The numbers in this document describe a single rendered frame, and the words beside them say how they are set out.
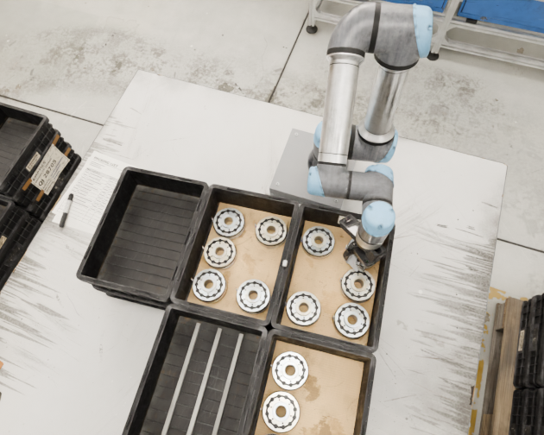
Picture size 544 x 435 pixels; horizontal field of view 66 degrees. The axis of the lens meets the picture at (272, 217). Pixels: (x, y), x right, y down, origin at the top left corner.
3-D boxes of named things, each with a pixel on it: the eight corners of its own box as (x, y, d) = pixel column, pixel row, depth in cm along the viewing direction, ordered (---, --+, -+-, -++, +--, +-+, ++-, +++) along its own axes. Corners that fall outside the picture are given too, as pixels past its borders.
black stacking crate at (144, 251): (136, 183, 150) (125, 166, 140) (215, 199, 146) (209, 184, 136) (91, 287, 135) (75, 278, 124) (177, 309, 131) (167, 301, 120)
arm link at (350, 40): (330, -10, 98) (305, 196, 104) (377, -7, 97) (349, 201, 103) (329, 9, 109) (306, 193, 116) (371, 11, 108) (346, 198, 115)
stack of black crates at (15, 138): (45, 152, 237) (-6, 99, 196) (91, 167, 232) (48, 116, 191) (4, 212, 222) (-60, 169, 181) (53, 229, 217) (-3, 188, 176)
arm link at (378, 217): (398, 198, 100) (396, 231, 97) (388, 217, 110) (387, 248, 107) (365, 195, 101) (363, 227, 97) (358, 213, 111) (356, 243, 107)
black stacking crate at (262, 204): (216, 199, 146) (211, 184, 136) (299, 217, 142) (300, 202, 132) (179, 310, 131) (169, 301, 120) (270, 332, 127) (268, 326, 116)
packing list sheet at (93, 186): (90, 149, 170) (89, 148, 169) (140, 165, 166) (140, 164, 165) (47, 219, 158) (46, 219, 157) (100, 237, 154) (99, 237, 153)
